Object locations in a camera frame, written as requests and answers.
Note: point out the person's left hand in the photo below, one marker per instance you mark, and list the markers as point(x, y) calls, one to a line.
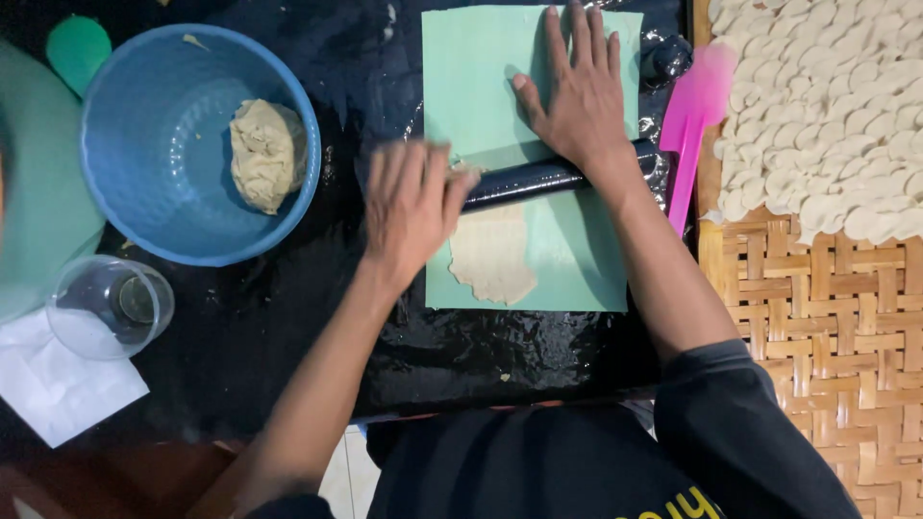
point(407, 216)

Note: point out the person's right hand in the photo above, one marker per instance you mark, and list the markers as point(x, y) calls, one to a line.
point(588, 115)

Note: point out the black rolling pin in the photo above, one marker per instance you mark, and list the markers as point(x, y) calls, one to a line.
point(526, 181)

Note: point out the flattened beige dough sheet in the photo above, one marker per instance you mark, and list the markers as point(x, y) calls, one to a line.
point(494, 256)

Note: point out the pink plastic spatula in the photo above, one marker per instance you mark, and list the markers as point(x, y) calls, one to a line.
point(685, 122)

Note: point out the black plastic-wrapped round object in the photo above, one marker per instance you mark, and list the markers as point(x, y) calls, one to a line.
point(667, 58)

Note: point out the light green plastic sheet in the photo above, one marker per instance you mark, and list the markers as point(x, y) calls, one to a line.
point(476, 79)

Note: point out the black plastic table cover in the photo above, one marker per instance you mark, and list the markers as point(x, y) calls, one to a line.
point(375, 79)

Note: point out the beige dough lump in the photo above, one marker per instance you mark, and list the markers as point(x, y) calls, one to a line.
point(265, 155)

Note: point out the pile of cut dough pieces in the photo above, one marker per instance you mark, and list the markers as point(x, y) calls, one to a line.
point(829, 108)

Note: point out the blue plastic bowl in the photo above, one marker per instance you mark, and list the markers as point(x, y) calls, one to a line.
point(166, 158)

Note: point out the clear drinking glass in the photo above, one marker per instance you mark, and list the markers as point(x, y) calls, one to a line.
point(108, 306)

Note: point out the person's black shirt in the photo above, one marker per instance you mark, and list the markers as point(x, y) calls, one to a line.
point(613, 461)

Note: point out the woven bamboo tray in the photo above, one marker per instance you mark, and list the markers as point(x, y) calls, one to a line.
point(829, 346)

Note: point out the small green round object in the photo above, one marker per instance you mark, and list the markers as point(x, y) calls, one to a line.
point(78, 50)

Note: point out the large pale green lid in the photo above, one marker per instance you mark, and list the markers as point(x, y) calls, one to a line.
point(36, 180)

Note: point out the white paper sheet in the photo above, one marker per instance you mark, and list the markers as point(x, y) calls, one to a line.
point(50, 389)

